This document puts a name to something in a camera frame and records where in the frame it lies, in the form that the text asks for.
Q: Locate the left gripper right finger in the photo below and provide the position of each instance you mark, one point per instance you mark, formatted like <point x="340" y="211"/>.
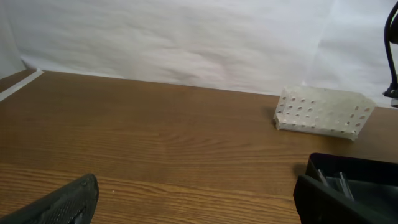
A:
<point x="326" y="208"/>

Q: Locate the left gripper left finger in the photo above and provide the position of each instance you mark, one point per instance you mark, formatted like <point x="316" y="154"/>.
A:
<point x="62" y="205"/>

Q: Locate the clear test tube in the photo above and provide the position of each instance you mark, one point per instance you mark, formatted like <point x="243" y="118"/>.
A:
<point x="345" y="186"/>
<point x="322" y="178"/>

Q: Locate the black tray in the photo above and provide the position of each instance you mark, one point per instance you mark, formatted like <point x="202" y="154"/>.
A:
<point x="373" y="174"/>

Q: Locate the white test tube rack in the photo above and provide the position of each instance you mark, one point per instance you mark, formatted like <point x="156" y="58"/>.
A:
<point x="323" y="112"/>

